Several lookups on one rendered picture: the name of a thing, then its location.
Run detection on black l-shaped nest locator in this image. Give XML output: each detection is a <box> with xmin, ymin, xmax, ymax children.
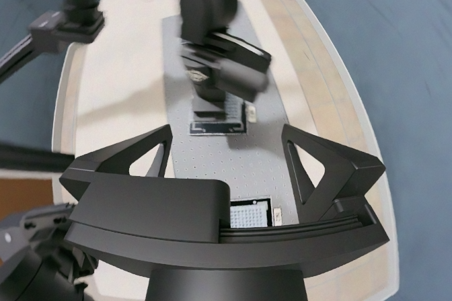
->
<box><xmin>231</xmin><ymin>197</ymin><xmax>273</xmax><ymax>226</ymax></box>

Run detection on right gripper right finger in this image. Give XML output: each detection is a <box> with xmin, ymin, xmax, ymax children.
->
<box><xmin>281</xmin><ymin>124</ymin><xmax>386</xmax><ymax>224</ymax></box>

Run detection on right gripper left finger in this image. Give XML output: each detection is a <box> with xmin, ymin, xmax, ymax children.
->
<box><xmin>68</xmin><ymin>124</ymin><xmax>173</xmax><ymax>177</ymax></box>

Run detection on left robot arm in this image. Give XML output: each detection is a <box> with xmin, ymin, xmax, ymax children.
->
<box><xmin>57</xmin><ymin>0</ymin><xmax>277</xmax><ymax>106</ymax></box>

